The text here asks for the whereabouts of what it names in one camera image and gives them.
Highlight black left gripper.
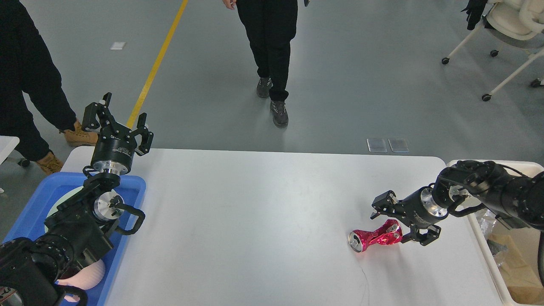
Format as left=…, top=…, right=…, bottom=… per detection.
left=84, top=92, right=154, bottom=175

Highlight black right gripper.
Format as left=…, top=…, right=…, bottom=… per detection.
left=370, top=187, right=448, bottom=246

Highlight crushed red can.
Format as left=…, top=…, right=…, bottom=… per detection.
left=347, top=219, right=403, bottom=252

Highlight clear plastic wrap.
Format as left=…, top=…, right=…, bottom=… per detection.
left=475, top=209, right=497, bottom=240

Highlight green plate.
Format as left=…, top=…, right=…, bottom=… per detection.
left=46, top=186, right=83, bottom=219

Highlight brown paper bag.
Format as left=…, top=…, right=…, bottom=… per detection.
left=488, top=234, right=543, bottom=306

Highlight pink mug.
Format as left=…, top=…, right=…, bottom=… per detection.
left=56, top=259, right=106, bottom=306

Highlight aluminium foil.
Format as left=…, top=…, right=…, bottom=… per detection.
left=487, top=239, right=509, bottom=267

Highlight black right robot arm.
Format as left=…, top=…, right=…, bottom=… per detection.
left=371, top=160, right=544, bottom=246

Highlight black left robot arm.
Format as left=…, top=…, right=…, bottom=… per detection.
left=0, top=93, right=153, bottom=306

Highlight clear floor tile right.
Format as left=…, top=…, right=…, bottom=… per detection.
left=387, top=138, right=410, bottom=153

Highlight clear floor tile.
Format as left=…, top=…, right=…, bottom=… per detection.
left=387, top=138, right=410, bottom=153
left=366, top=138, right=388, bottom=153

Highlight clear floor tile left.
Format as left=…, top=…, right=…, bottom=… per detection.
left=366, top=138, right=388, bottom=153

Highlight white plastic bin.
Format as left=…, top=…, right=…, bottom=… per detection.
left=446, top=160, right=544, bottom=306

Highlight person in tan boots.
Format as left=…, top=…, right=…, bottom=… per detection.
left=0, top=0, right=98, bottom=175

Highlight white side table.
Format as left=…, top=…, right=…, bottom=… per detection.
left=0, top=135, right=30, bottom=168

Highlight person in grey sneakers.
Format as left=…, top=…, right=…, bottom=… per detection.
left=223, top=0, right=298, bottom=128

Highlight white office chair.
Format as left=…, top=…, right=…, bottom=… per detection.
left=441, top=0, right=544, bottom=102

